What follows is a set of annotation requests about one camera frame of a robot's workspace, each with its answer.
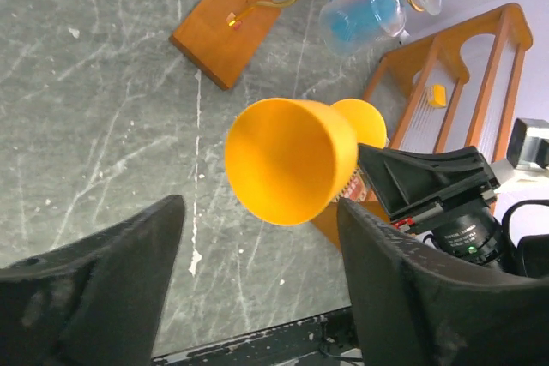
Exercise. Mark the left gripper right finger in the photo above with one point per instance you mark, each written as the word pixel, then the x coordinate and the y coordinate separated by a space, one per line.
pixel 415 305

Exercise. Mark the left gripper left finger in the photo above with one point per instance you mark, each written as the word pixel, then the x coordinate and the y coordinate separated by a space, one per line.
pixel 96 301

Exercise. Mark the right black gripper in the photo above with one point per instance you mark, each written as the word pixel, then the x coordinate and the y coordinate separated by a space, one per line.
pixel 403 180

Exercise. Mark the yellow plastic wine glass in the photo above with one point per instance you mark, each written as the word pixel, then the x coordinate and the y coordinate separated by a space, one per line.
pixel 287 159

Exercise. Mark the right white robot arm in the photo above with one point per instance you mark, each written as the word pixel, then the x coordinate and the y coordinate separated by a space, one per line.
pixel 447 197

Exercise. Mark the orange wooden shelf rack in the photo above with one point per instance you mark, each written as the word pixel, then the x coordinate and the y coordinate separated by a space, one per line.
pixel 480 63

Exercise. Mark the clear wine glass front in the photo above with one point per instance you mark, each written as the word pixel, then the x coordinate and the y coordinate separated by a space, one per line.
pixel 349 25

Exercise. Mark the wooden rack base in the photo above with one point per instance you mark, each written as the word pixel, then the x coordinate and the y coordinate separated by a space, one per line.
pixel 221 50

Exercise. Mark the yellow object on shelf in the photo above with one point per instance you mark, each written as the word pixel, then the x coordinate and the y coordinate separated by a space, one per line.
pixel 436 96

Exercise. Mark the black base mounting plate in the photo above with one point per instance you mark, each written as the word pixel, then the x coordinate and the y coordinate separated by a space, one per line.
pixel 324 339

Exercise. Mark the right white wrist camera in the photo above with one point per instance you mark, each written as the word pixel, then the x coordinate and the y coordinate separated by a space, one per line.
pixel 526 159

